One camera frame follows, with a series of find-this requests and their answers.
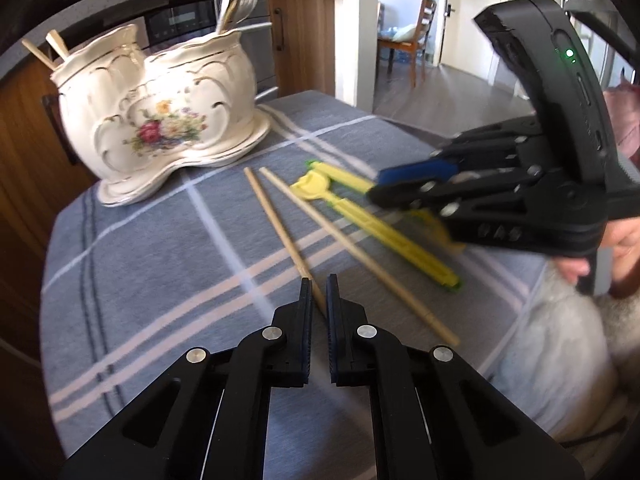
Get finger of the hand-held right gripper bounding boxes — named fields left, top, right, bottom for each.
left=367, top=164, right=547, bottom=217
left=377, top=115, right=543, bottom=186

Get stainless steel oven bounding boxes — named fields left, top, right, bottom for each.
left=145, top=0, right=278, bottom=106

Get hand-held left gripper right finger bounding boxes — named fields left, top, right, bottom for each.
left=326, top=274, right=586, bottom=480

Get floral ceramic utensil holder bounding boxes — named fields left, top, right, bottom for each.
left=50, top=24, right=273, bottom=208

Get person's right hand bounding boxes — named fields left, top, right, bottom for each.
left=555, top=216, right=640, bottom=301

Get silver fork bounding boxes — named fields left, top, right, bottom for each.
left=232, top=0, right=263, bottom=26

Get white fuzzy garment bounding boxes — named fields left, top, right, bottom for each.
left=492, top=260, right=621, bottom=441

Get white door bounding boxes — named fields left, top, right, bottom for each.
left=440, top=0, right=506, bottom=83

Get wooden lower cabinet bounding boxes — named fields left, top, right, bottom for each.
left=0, top=55, right=101, bottom=246

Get blue-grey plaid tablecloth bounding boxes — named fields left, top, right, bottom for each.
left=40, top=90, right=551, bottom=480

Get wooden cabinet door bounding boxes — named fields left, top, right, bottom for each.
left=265, top=0, right=337, bottom=108

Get wooden dining chair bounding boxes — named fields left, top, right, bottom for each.
left=376, top=0, right=437, bottom=88

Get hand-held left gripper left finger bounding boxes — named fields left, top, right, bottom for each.
left=60, top=276, right=315, bottom=480

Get pink garment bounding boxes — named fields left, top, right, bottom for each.
left=602, top=82, right=640, bottom=161

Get wooden chopstick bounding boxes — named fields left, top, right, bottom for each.
left=21, top=38, right=58, bottom=70
left=46, top=29, right=72, bottom=62
left=258, top=166, right=461, bottom=348
left=243, top=167, right=328, bottom=318

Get yellow training chopsticks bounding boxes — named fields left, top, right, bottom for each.
left=291, top=159, right=468, bottom=292

